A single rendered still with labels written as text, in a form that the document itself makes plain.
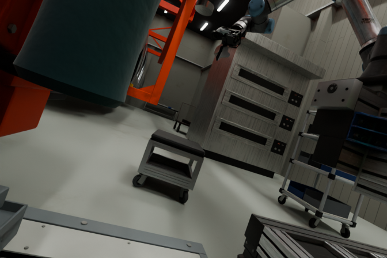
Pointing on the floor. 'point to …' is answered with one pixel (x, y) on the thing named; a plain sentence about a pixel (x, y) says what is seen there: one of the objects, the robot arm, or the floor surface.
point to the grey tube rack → (315, 195)
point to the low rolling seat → (171, 174)
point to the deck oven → (251, 104)
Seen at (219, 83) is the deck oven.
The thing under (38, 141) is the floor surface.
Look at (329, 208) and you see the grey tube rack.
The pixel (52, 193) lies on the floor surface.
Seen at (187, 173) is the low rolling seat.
